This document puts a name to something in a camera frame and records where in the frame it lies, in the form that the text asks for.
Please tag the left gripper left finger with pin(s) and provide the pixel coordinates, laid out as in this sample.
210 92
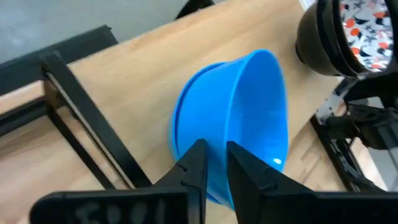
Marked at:
174 202

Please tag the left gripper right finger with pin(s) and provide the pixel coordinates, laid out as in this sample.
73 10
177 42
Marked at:
273 205

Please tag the floral patterned ceramic mini bowl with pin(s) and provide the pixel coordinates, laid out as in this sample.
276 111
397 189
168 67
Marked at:
323 40

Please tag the blue plastic mini bowl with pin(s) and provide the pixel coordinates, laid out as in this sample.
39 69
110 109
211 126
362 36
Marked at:
236 109

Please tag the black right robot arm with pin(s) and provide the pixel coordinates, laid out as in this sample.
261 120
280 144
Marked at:
367 124

